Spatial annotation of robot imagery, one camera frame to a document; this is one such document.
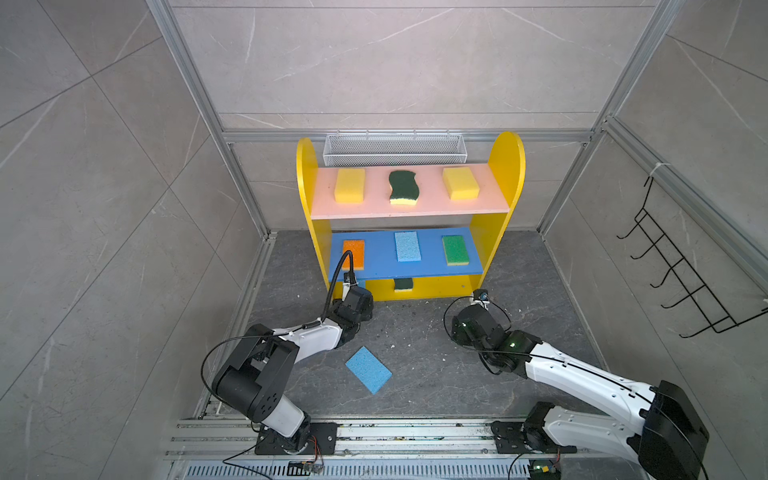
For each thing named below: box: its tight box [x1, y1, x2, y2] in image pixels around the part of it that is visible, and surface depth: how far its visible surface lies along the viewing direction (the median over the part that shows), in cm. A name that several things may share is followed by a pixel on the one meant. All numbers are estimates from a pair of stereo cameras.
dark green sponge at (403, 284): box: [393, 278, 413, 292], surface depth 102 cm
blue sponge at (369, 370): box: [344, 346, 393, 395], surface depth 85 cm
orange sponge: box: [342, 240, 365, 271], surface depth 96 cm
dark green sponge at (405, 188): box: [389, 170, 419, 206], surface depth 74 cm
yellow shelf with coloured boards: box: [296, 133, 526, 301], surface depth 77 cm
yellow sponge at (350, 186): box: [334, 168, 365, 205], surface depth 73 cm
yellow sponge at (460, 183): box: [442, 167, 480, 201], surface depth 74 cm
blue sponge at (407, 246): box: [394, 231, 422, 262], surface depth 97 cm
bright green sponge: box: [442, 235, 470, 266], surface depth 95 cm
